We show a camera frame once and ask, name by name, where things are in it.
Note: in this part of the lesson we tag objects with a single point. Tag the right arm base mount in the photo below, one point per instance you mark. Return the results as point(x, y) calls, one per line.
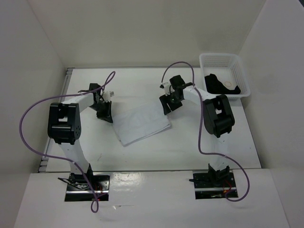
point(204, 189)

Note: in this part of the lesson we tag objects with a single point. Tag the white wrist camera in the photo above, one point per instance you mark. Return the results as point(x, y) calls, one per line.
point(106, 96)
point(167, 87)

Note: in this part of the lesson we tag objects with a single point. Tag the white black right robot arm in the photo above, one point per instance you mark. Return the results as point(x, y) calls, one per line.
point(216, 113)

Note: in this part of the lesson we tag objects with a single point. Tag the black skirt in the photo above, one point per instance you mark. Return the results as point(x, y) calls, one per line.
point(214, 86)

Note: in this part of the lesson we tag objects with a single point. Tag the white plastic laundry basket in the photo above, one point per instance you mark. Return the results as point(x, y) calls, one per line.
point(229, 70)

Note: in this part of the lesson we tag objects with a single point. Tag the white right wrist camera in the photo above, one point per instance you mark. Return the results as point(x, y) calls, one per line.
point(167, 87)

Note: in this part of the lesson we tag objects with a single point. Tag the white skirt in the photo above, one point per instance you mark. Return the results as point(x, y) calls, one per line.
point(140, 123)

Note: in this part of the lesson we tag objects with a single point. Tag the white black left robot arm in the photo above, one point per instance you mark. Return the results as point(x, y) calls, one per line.
point(64, 127)

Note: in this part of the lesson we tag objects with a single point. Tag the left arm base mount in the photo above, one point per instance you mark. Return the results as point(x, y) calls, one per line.
point(78, 191)

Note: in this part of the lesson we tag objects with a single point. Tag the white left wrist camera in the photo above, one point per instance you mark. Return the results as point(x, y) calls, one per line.
point(106, 96)

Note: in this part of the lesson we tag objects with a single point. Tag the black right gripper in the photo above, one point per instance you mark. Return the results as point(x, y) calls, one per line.
point(165, 99)

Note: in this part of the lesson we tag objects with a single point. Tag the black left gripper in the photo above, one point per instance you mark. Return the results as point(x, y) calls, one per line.
point(107, 115)

